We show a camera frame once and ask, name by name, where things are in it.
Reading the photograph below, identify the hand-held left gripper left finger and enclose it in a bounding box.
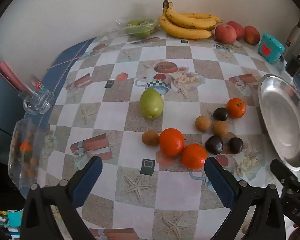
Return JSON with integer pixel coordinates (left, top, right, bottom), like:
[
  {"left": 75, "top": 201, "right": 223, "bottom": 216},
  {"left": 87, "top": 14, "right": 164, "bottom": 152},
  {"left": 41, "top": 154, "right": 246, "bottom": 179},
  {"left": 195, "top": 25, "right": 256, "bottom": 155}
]
[{"left": 20, "top": 156, "right": 103, "bottom": 240}]

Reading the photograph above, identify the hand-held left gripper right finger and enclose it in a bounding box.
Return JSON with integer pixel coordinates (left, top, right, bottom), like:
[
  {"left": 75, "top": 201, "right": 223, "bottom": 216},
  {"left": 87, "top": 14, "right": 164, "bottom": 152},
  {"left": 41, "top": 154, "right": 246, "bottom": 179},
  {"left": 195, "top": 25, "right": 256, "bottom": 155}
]
[{"left": 204, "top": 156, "right": 290, "bottom": 240}]

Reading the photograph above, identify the orange tangerine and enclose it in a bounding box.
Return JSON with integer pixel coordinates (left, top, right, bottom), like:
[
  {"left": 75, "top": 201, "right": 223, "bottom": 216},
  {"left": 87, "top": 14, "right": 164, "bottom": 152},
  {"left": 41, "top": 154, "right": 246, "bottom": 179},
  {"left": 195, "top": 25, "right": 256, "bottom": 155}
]
[
  {"left": 159, "top": 128, "right": 185, "bottom": 157},
  {"left": 181, "top": 144, "right": 208, "bottom": 170},
  {"left": 226, "top": 98, "right": 247, "bottom": 119}
]

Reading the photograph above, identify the dark purple plum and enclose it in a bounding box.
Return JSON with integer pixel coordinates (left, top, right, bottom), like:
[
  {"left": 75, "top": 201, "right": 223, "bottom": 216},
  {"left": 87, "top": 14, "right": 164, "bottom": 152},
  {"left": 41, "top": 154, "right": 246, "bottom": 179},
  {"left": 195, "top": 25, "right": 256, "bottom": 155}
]
[
  {"left": 205, "top": 135, "right": 224, "bottom": 155},
  {"left": 228, "top": 137, "right": 244, "bottom": 154},
  {"left": 213, "top": 107, "right": 228, "bottom": 121}
]

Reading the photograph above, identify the silver metal basin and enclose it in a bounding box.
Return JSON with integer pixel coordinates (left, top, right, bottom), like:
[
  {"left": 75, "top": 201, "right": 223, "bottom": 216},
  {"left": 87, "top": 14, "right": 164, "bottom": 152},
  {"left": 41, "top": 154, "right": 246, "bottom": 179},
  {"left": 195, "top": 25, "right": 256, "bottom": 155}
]
[{"left": 258, "top": 74, "right": 300, "bottom": 172}]

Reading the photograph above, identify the brown longan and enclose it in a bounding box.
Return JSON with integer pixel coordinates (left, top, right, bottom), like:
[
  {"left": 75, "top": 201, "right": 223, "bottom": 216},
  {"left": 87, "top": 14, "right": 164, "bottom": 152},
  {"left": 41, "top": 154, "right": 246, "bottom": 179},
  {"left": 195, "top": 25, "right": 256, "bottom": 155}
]
[
  {"left": 141, "top": 130, "right": 160, "bottom": 146},
  {"left": 213, "top": 120, "right": 229, "bottom": 137},
  {"left": 195, "top": 115, "right": 212, "bottom": 132}
]

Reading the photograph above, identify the green pear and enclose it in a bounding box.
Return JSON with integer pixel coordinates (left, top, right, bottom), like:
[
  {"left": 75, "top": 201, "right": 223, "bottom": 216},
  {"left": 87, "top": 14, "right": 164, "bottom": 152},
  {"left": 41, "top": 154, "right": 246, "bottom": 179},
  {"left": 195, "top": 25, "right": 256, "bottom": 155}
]
[{"left": 139, "top": 88, "right": 164, "bottom": 119}]

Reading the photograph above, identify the clear glass mug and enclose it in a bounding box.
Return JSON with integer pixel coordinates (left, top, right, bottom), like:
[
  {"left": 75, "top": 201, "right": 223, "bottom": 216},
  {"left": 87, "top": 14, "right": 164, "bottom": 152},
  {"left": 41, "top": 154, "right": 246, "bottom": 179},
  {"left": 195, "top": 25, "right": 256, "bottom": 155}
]
[{"left": 18, "top": 74, "right": 54, "bottom": 115}]

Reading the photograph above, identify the black power adapter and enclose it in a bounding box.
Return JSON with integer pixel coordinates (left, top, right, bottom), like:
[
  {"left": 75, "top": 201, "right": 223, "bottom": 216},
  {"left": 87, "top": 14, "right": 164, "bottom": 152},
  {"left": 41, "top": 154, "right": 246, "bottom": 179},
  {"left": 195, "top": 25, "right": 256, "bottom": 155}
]
[{"left": 286, "top": 58, "right": 300, "bottom": 77}]

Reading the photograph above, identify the teal box with red patch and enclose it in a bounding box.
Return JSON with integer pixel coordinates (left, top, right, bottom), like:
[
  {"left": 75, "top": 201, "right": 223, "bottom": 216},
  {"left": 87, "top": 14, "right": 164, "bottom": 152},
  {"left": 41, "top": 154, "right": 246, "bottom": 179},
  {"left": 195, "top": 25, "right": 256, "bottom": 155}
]
[{"left": 258, "top": 33, "right": 285, "bottom": 64}]

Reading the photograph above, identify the checkered printed tablecloth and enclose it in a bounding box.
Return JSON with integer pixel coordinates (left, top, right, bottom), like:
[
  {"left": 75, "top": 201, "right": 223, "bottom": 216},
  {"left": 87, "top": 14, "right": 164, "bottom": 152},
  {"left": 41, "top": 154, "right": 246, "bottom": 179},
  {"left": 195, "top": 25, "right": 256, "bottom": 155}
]
[{"left": 22, "top": 29, "right": 300, "bottom": 240}]

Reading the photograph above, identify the pink strip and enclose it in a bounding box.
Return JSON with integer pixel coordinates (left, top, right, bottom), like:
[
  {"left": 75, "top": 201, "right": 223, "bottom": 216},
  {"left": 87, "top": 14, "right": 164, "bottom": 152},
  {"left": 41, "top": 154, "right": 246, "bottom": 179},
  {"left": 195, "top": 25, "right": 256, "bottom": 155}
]
[{"left": 0, "top": 60, "right": 28, "bottom": 92}]

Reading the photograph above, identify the red apple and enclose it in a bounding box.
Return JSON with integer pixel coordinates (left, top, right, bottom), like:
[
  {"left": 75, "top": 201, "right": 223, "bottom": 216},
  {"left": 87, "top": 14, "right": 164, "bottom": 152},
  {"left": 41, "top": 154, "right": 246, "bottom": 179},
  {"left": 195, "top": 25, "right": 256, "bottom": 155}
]
[
  {"left": 226, "top": 21, "right": 245, "bottom": 40},
  {"left": 244, "top": 25, "right": 261, "bottom": 46},
  {"left": 214, "top": 24, "right": 237, "bottom": 44}
]

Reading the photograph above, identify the clear plastic clamshell container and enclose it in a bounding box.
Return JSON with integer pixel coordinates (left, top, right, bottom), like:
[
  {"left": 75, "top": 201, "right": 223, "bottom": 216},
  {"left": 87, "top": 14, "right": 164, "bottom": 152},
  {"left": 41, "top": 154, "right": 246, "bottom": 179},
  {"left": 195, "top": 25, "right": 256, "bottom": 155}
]
[{"left": 106, "top": 17, "right": 158, "bottom": 39}]

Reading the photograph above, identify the yellow banana bunch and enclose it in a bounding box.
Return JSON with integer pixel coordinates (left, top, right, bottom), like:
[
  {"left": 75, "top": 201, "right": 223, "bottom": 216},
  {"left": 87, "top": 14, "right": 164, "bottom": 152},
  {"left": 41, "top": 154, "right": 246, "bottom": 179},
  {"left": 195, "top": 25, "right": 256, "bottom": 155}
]
[{"left": 159, "top": 0, "right": 223, "bottom": 40}]

